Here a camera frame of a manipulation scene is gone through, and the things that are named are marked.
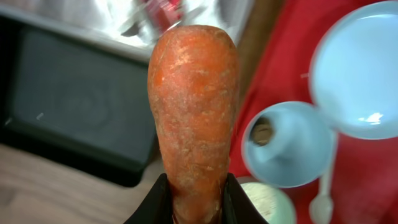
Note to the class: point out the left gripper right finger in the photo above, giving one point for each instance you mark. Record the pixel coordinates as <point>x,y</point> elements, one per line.
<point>237,207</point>

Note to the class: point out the clear plastic bin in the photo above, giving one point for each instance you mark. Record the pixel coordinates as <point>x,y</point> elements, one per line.
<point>123,26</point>

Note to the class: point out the red snack wrapper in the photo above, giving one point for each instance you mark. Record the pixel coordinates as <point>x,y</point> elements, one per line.
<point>163,14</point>

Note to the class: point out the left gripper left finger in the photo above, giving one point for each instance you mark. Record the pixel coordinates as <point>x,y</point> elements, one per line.
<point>156,208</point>

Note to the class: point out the brown mushroom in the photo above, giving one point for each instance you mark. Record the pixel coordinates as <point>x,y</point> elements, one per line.
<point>261,132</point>

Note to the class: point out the white plastic spoon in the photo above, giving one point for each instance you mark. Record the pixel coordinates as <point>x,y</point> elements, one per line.
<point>321,207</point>

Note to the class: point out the green bowl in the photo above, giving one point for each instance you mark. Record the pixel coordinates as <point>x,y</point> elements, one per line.
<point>288,201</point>

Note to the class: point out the white rice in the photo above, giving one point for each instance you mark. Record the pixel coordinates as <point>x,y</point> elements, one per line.
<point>269,202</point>

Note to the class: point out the light blue bowl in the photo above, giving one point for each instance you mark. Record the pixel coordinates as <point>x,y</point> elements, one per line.
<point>301,147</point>

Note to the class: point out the orange carrot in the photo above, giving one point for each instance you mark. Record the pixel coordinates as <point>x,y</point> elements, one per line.
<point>193,90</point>

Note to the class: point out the red serving tray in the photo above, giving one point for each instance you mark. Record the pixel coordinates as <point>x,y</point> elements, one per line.
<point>364,188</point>

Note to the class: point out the black plastic tray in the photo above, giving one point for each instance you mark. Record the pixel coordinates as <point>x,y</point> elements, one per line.
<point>75,104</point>

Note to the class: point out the light blue plate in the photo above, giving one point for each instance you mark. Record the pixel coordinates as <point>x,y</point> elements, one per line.
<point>353,73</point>

